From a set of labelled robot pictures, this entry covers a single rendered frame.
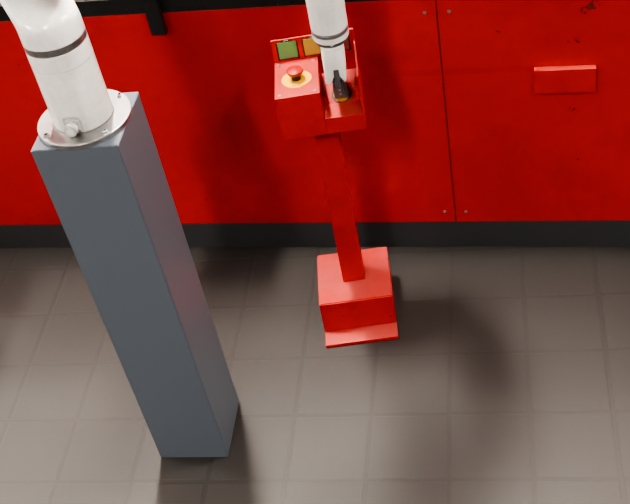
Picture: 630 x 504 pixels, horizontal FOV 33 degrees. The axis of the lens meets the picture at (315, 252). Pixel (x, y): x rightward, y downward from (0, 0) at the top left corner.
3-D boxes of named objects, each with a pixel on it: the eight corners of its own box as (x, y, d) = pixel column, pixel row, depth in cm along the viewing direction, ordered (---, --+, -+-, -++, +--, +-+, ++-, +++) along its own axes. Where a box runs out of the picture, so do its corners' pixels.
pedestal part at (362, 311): (326, 348, 293) (319, 318, 285) (323, 284, 312) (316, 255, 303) (398, 339, 291) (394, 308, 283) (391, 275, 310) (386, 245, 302)
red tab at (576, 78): (534, 94, 271) (534, 71, 266) (534, 89, 272) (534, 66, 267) (595, 92, 267) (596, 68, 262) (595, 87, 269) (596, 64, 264)
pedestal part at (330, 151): (343, 282, 294) (312, 124, 257) (342, 267, 298) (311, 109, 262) (364, 279, 293) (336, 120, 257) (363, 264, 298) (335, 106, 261)
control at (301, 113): (283, 140, 254) (269, 77, 242) (283, 102, 266) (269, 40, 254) (366, 128, 253) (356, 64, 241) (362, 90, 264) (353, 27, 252)
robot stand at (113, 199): (228, 457, 271) (117, 145, 204) (160, 458, 275) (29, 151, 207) (239, 401, 284) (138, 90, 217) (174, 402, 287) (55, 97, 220)
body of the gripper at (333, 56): (313, 22, 244) (320, 61, 252) (314, 49, 237) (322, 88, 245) (345, 17, 243) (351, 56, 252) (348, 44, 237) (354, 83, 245)
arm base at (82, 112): (119, 146, 204) (90, 65, 191) (26, 153, 207) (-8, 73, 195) (141, 89, 217) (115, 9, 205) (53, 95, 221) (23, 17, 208)
